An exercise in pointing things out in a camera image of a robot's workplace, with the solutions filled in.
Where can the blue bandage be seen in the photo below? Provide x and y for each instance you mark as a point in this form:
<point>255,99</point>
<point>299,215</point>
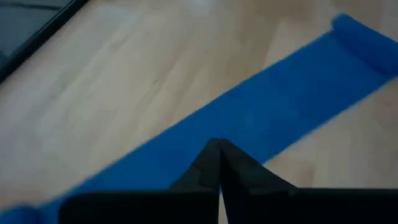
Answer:
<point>264,102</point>

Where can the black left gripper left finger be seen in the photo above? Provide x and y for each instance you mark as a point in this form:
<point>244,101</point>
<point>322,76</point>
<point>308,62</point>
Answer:
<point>174,205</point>

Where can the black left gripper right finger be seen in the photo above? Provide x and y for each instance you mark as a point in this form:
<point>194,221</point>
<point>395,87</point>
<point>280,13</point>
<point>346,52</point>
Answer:
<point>280,205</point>

